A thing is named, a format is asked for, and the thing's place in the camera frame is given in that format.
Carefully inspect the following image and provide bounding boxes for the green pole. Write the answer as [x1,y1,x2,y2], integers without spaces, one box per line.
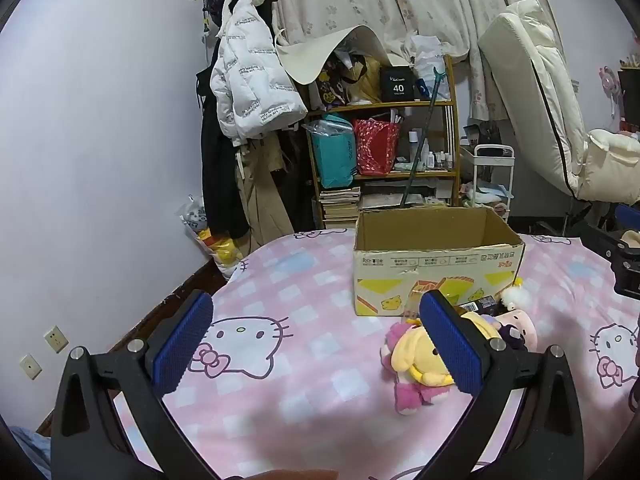
[400,67,446,208]

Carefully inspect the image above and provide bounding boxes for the black coat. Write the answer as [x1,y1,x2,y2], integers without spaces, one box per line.
[196,65,251,238]

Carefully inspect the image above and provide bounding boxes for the stack of books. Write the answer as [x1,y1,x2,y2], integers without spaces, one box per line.
[319,187,362,231]

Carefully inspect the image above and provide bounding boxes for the cream quilt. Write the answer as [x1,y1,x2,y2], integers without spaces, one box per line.
[575,129,640,202]

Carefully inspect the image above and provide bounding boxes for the clear plastic bag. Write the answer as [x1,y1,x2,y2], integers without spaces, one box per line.
[402,280,446,326]

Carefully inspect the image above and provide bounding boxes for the red gift bag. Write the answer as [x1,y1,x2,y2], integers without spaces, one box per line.
[351,117,401,177]

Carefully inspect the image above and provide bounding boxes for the black and yellow printed bag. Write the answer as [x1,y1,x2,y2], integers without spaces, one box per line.
[315,55,383,108]

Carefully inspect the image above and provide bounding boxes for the white cart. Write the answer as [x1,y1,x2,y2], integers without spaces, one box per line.
[460,144,516,223]

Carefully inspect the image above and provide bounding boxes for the wooden bed frame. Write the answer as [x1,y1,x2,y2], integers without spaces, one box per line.
[37,257,226,436]

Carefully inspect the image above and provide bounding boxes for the beige trousers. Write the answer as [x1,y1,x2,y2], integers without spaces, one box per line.
[235,135,296,251]

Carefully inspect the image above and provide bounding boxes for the group of small bottles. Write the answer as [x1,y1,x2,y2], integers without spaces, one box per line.
[407,130,456,171]

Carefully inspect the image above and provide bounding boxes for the white fluffy plush toy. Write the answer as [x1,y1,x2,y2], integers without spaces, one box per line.
[500,277,532,313]

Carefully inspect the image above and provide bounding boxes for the white puffer jacket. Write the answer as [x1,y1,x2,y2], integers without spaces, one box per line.
[209,0,309,147]

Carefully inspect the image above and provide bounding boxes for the cream curled mat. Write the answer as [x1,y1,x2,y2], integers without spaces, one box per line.
[277,25,391,87]

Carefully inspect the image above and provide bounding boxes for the white plastic bag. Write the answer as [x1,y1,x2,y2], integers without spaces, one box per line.
[405,32,451,98]

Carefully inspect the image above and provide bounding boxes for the person's left hand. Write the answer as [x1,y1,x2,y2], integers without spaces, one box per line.
[249,468,339,480]

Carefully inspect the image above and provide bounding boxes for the pile of papers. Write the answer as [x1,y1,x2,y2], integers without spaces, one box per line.
[361,182,453,209]

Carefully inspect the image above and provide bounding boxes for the pink and yellow plush bear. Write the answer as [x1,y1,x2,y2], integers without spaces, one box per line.
[381,314,501,416]

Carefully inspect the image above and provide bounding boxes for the plastic bag with yellow toys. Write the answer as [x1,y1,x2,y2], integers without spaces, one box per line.
[180,195,251,281]

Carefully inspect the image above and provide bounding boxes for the blue cloth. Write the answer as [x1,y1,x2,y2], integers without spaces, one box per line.
[0,425,53,480]

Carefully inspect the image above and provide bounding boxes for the floral curtain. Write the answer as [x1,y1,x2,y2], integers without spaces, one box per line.
[252,0,556,126]

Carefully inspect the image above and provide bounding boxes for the printed cardboard box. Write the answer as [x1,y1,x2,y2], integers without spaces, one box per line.
[353,205,527,318]

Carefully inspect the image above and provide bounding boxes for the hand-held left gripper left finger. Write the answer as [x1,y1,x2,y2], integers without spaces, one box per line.
[50,289,221,480]

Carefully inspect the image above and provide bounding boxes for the pink printed bedsheet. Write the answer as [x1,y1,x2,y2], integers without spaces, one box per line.
[112,227,640,480]

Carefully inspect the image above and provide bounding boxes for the pink-headed plush doll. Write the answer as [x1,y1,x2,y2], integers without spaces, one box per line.
[492,309,538,353]

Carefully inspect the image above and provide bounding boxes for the white folded mattress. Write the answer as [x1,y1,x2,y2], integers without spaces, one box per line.
[477,0,601,201]

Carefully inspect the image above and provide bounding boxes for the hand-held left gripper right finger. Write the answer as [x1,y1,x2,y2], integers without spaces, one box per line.
[415,289,586,480]

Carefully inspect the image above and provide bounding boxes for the black tissue pack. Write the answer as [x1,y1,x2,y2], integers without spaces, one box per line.
[457,296,498,316]

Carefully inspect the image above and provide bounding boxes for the wooden shelf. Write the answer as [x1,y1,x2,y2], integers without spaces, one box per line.
[305,55,461,231]

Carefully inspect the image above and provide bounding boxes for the teal bag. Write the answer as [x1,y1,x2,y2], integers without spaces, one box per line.
[306,114,357,188]

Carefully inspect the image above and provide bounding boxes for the pink small fan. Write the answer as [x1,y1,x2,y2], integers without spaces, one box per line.
[597,65,626,101]

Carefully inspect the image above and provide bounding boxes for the black box with white print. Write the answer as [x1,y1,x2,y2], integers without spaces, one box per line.
[379,66,418,103]

